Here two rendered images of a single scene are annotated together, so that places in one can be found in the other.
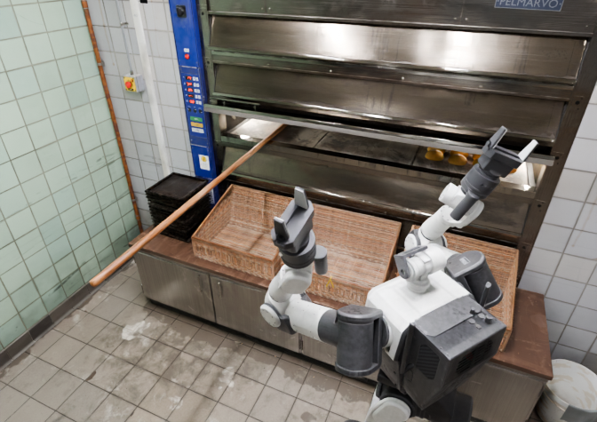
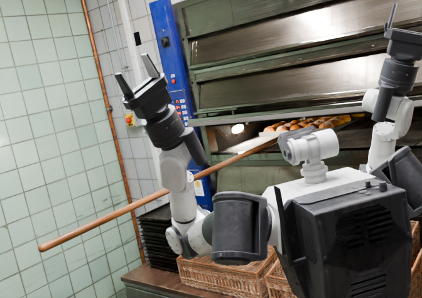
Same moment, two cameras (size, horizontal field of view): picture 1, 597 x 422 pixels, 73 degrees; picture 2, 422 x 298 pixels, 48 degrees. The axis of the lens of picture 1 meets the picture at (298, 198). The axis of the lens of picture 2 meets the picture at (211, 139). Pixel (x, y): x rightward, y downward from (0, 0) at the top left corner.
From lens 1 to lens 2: 0.73 m
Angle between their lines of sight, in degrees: 29
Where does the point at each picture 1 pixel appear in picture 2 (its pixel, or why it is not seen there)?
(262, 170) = (254, 185)
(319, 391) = not seen: outside the picture
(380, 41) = (341, 15)
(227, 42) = (205, 58)
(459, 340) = (336, 203)
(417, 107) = not seen: hidden behind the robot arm
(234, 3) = (208, 22)
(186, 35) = (171, 63)
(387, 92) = (362, 66)
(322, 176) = not seen: hidden behind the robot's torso
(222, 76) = (205, 93)
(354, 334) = (222, 211)
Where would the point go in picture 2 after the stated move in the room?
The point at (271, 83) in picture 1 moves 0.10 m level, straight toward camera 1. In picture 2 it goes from (248, 88) to (245, 90)
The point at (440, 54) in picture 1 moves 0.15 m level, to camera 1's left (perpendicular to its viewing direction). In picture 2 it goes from (403, 9) to (366, 17)
